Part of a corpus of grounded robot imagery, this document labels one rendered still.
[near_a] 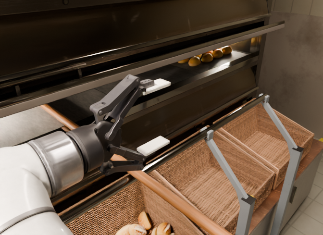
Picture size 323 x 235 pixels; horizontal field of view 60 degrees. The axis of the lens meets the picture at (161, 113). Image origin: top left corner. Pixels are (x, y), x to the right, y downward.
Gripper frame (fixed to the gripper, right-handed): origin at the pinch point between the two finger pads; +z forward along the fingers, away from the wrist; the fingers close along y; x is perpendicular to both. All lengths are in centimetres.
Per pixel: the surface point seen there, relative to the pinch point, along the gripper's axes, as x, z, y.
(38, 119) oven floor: -73, -1, 30
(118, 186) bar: -17.9, -0.3, 31.2
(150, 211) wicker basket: -43, 34, 86
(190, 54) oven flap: -41, 58, 7
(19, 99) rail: -40.5, -14.9, 5.2
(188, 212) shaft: 4.9, 4.7, 28.3
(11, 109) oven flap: -40.1, -17.7, 7.3
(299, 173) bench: -2, 126, 90
